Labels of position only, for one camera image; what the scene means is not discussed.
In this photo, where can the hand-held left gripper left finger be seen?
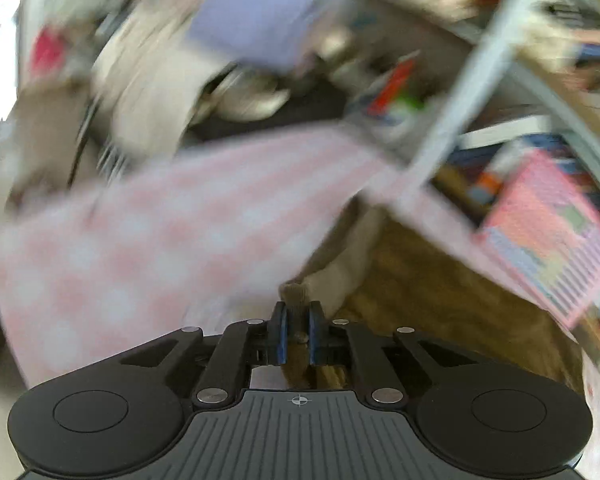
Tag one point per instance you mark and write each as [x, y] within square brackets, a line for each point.
[280, 337]

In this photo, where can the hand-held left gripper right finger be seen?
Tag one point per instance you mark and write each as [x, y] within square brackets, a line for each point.
[314, 337]

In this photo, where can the brown garment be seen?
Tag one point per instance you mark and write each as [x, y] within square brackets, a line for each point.
[430, 285]

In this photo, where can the pink checkered blanket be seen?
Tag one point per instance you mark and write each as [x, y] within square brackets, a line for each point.
[155, 240]

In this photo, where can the colourful printed box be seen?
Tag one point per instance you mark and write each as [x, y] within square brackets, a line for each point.
[387, 95]

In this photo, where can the pink printed book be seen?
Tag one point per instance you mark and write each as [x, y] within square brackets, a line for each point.
[550, 240]

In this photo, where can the row of books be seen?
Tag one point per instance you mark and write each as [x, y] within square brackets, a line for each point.
[510, 145]

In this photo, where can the beige cloth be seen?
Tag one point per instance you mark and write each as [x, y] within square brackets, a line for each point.
[150, 90]

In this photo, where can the white metal rack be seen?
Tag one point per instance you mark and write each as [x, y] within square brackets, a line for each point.
[460, 90]

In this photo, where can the lavender cloth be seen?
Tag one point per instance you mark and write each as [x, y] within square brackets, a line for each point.
[260, 15]

